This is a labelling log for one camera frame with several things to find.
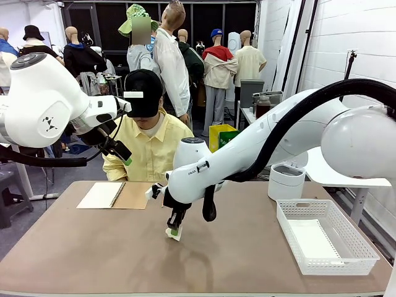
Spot black baseball cap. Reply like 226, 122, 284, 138
123, 69, 164, 118

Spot brown spiral notebook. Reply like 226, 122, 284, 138
76, 181, 150, 210

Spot white torso form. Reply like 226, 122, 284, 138
227, 32, 242, 103

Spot green checked sun hat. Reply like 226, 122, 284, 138
118, 3, 160, 38

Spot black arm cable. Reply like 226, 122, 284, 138
202, 79, 396, 223
0, 103, 127, 168

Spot black tripod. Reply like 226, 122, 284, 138
345, 49, 358, 81

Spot mannequin in dark green jacket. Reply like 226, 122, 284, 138
177, 28, 205, 108

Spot yellow recycling bin bag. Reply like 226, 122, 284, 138
209, 124, 239, 154

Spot tall mannequin in white shirt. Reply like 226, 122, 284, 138
153, 0, 192, 123

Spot small white side table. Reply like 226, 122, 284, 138
238, 106, 257, 126

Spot white lidded trash bin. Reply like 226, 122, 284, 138
267, 153, 309, 202

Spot grey box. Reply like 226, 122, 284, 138
239, 79, 265, 109

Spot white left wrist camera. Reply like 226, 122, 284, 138
116, 97, 132, 113

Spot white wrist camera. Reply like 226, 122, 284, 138
145, 183, 165, 200
116, 97, 132, 113

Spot brown glass jar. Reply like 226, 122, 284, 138
256, 95, 272, 120

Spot white perforated plastic basket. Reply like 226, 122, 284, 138
275, 199, 381, 275

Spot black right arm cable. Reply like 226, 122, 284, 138
202, 79, 396, 223

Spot white stand frame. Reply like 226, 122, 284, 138
12, 145, 59, 200

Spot person in yellow shirt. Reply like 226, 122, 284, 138
101, 106, 196, 183

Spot mannequin in black hoodie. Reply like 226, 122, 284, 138
63, 26, 108, 97

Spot black bucket hat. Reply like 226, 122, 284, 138
22, 24, 46, 42

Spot steel tray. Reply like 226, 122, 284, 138
252, 90, 284, 108

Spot small white paper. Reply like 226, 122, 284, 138
165, 225, 184, 243

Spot mannequin in blue white top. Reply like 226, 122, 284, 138
0, 27, 20, 87

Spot large white table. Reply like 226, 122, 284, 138
304, 145, 393, 225

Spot mannequin in black cream top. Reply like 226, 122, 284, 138
18, 37, 64, 66

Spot mannequin in cream shirt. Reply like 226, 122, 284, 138
233, 30, 267, 89

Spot mannequin in grey vest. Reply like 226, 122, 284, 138
126, 15, 161, 75

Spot white paper sheet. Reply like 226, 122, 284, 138
289, 218, 345, 265

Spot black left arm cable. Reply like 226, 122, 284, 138
0, 103, 127, 168

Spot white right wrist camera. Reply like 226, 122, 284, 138
145, 183, 165, 200

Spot grey step stool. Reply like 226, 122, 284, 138
0, 171, 34, 230

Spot green recycling bin bag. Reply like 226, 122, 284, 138
218, 131, 241, 149

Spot mannequin in red beige jacket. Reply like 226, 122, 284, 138
201, 35, 239, 137

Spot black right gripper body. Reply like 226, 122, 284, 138
162, 186, 193, 218

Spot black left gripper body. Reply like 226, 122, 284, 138
77, 119, 118, 147

